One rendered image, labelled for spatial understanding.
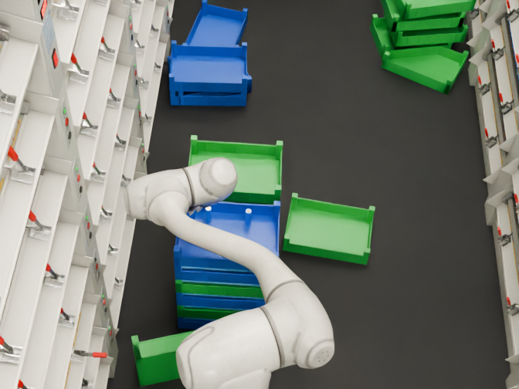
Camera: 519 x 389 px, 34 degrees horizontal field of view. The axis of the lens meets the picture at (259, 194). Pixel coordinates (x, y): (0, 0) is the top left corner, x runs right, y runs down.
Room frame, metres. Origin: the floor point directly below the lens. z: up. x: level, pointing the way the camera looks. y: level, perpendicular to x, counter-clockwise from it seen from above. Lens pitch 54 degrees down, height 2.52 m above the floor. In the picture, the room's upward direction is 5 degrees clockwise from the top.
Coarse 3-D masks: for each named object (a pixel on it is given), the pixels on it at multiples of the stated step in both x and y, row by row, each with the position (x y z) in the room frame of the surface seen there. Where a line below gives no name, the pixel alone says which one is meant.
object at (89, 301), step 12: (84, 300) 1.06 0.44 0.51; (96, 300) 1.06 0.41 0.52; (84, 312) 1.03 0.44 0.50; (84, 324) 0.99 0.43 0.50; (84, 336) 0.96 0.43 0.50; (84, 348) 0.93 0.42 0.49; (72, 360) 0.89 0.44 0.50; (84, 360) 0.89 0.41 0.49; (72, 372) 0.86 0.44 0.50; (72, 384) 0.83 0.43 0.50
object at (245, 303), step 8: (176, 296) 1.26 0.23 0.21; (184, 296) 1.26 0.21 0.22; (192, 296) 1.26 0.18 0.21; (200, 296) 1.29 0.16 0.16; (208, 296) 1.29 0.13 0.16; (216, 296) 1.29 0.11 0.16; (184, 304) 1.26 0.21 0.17; (192, 304) 1.26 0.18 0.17; (200, 304) 1.26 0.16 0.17; (208, 304) 1.26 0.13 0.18; (216, 304) 1.26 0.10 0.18; (224, 304) 1.26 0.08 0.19; (232, 304) 1.26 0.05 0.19; (240, 304) 1.26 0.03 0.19; (248, 304) 1.26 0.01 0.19; (256, 304) 1.26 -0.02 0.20; (264, 304) 1.26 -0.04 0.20
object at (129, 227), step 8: (136, 176) 1.76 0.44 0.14; (128, 216) 1.59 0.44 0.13; (128, 224) 1.57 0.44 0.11; (128, 232) 1.54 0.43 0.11; (128, 240) 1.51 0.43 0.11; (120, 248) 1.47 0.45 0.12; (128, 248) 1.48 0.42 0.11; (120, 256) 1.44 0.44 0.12; (128, 256) 1.45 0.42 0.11; (120, 264) 1.41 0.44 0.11; (120, 272) 1.38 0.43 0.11; (120, 280) 1.34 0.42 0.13; (120, 288) 1.32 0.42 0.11; (112, 296) 1.29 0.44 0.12; (120, 296) 1.30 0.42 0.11; (112, 304) 1.26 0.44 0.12; (120, 304) 1.27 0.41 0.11; (112, 312) 1.24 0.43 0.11; (112, 320) 1.21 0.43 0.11
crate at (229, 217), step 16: (224, 208) 1.45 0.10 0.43; (240, 208) 1.46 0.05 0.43; (256, 208) 1.46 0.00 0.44; (272, 208) 1.46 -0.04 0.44; (208, 224) 1.41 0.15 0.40; (224, 224) 1.41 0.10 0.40; (240, 224) 1.42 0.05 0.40; (256, 224) 1.42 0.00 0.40; (272, 224) 1.43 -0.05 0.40; (176, 240) 1.31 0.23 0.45; (256, 240) 1.36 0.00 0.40; (272, 240) 1.37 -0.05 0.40; (176, 256) 1.26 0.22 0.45; (192, 256) 1.26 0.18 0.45; (208, 256) 1.29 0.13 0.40
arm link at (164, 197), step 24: (144, 192) 1.19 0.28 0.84; (168, 192) 1.19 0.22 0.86; (144, 216) 1.16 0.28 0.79; (168, 216) 1.13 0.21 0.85; (192, 240) 1.06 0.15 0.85; (216, 240) 1.05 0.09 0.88; (240, 240) 1.04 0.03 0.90; (240, 264) 1.00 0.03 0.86; (264, 264) 0.97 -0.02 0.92; (264, 288) 0.90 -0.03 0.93
